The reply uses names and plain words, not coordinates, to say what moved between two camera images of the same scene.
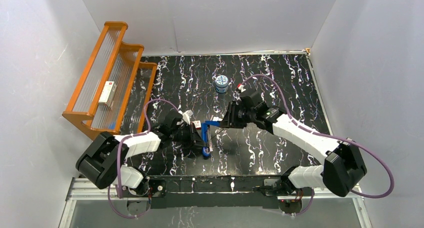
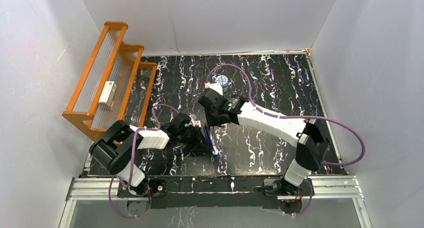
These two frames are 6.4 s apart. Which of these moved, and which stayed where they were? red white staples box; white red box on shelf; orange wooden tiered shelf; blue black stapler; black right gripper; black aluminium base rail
Moved: blue black stapler; black right gripper
Stayed: black aluminium base rail; white red box on shelf; red white staples box; orange wooden tiered shelf
